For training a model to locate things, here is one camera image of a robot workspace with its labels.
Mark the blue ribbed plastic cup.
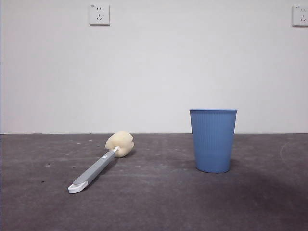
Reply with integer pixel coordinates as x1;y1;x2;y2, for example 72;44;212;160
189;108;239;174

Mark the grey-handled sponge cup brush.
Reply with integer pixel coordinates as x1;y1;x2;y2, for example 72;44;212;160
67;130;135;194

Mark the white wall socket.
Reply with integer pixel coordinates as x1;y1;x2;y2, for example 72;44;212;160
292;4;308;27
89;4;111;26

